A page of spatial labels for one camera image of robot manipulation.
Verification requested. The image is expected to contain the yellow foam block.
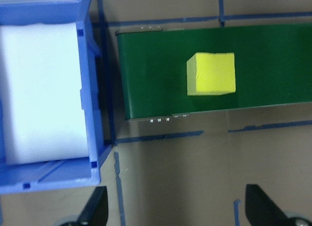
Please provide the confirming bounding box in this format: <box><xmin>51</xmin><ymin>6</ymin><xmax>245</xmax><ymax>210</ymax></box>
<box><xmin>186</xmin><ymin>52</ymin><xmax>236</xmax><ymax>97</ymax></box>

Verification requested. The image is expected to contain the white foam pad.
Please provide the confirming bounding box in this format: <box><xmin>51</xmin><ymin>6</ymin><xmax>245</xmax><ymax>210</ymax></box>
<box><xmin>0</xmin><ymin>22</ymin><xmax>90</xmax><ymax>165</ymax></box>

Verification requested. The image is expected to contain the blue plastic storage bin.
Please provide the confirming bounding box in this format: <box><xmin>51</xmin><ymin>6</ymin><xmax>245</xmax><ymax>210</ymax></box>
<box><xmin>0</xmin><ymin>0</ymin><xmax>115</xmax><ymax>195</ymax></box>

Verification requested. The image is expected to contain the green conveyor belt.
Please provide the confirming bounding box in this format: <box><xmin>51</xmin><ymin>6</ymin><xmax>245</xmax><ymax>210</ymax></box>
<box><xmin>114</xmin><ymin>23</ymin><xmax>312</xmax><ymax>125</ymax></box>

